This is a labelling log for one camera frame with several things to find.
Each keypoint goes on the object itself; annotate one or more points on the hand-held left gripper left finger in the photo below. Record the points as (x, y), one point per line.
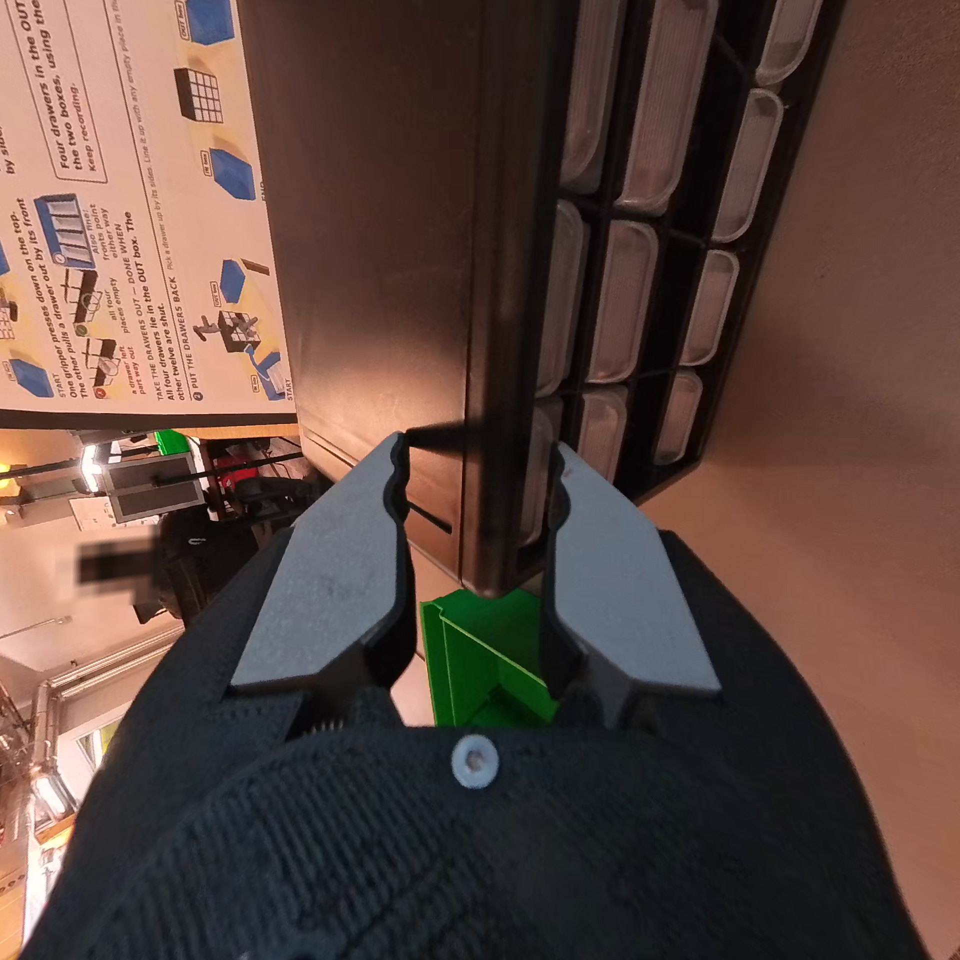
(330, 585)

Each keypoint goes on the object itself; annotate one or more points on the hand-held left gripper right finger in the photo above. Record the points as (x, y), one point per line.
(630, 600)

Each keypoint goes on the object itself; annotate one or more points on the green plastic bin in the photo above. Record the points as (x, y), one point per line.
(480, 660)

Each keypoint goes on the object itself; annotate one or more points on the black drawer cabinet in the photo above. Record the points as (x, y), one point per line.
(375, 225)

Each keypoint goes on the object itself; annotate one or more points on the grey rectangular panel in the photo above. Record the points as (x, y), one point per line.
(150, 487)

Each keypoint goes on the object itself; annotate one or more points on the small green crate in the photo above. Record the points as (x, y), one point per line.
(172, 441)

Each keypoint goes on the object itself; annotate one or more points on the printed instruction poster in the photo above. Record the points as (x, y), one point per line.
(135, 225)

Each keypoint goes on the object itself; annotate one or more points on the silver ventilation duct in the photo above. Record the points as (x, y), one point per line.
(37, 780)

